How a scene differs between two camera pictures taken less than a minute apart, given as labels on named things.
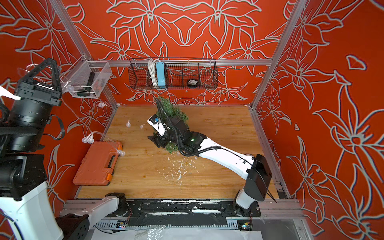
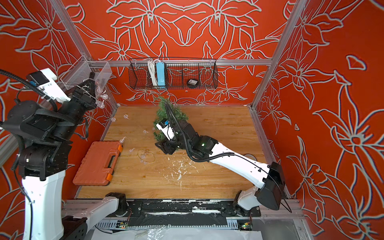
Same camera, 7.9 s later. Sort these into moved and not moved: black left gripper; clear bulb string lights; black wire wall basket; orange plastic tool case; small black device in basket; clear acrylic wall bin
Moved: clear bulb string lights; black left gripper
Not moved: orange plastic tool case; small black device in basket; black wire wall basket; clear acrylic wall bin
